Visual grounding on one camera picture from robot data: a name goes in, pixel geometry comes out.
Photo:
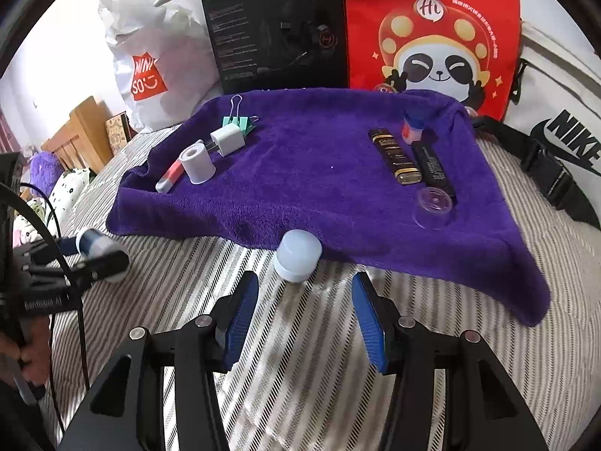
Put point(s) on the green binder clip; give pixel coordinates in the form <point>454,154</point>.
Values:
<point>239,124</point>

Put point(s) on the black cardboard box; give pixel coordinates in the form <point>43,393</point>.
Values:
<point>263,19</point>

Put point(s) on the small blue-lidded jar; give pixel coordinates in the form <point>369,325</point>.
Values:
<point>413,129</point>

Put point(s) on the wooden headboard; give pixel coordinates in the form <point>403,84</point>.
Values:
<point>80,136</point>

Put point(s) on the white shopping bag red logo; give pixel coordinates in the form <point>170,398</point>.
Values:
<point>178,37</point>

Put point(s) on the white dotted plush toy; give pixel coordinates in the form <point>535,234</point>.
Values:
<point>65,192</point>

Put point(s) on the person's left hand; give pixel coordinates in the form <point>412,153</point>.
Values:
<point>38,343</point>

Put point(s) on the blue and white cylinder bottle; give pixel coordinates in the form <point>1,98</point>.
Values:
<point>101,243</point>

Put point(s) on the white charger plug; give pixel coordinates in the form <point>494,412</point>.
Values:
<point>227,141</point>

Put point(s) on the black and gold tube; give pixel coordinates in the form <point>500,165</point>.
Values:
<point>392,152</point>

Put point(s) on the brown picture frame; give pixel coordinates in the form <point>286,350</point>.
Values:
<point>116,134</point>

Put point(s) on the red panda print bag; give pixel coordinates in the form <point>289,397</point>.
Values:
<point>366,19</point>

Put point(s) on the purple plush toy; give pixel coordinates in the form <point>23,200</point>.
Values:
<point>44,167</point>

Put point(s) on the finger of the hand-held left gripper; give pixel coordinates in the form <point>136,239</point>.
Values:
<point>68,245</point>
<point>103,267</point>

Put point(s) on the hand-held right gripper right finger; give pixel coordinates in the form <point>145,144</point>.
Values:
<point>368,324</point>

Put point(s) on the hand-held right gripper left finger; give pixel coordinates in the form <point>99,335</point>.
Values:
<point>242,314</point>

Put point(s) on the pink and grey tool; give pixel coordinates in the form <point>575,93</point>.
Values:
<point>171,174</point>

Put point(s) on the purple towel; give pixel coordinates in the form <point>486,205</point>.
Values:
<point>305,183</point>

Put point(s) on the white tape roll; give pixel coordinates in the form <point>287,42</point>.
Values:
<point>197,167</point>

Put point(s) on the striped bed sheet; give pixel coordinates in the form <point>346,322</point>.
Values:
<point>305,385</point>

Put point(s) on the clear plastic cap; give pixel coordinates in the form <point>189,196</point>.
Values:
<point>434,205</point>

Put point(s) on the white translucent round jar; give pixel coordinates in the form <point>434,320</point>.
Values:
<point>298,253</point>

